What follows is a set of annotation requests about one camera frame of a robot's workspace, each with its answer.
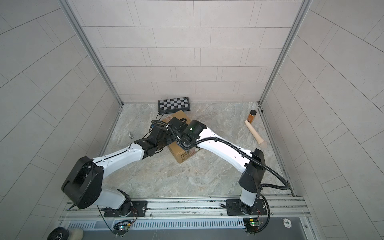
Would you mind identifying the black corrugated cable conduit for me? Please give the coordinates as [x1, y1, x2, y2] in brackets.
[150, 119, 291, 234]

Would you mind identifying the brown cardboard express box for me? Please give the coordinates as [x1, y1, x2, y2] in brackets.
[162, 110, 201, 164]

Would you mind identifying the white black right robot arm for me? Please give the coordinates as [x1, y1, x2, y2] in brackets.
[166, 117, 266, 215]

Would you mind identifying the left green circuit board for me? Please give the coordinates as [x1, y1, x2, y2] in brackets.
[114, 221, 132, 231]

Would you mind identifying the white round sticker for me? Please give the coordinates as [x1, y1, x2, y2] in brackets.
[283, 218, 292, 229]

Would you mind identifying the right green circuit board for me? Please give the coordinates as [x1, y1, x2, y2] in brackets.
[243, 219, 261, 233]

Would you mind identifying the brown spice jar black lid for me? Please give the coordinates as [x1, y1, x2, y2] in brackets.
[247, 110, 257, 124]

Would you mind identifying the black white chessboard case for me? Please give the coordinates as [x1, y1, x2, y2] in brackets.
[158, 97, 191, 114]

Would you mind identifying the aluminium mounting rail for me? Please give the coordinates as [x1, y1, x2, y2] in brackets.
[58, 195, 311, 221]

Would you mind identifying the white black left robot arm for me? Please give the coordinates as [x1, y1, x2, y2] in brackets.
[62, 121, 172, 217]

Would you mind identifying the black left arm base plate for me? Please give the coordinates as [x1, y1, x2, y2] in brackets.
[101, 201, 148, 218]

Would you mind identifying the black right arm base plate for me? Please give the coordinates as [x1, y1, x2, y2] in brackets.
[225, 199, 268, 216]

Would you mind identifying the wooden rolling pin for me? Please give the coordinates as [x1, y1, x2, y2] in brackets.
[245, 120, 268, 149]

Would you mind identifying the black wheel roller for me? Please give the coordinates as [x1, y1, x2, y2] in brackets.
[47, 227, 70, 240]

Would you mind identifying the green circuit board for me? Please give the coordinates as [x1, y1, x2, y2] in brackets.
[243, 219, 261, 233]
[114, 221, 132, 231]

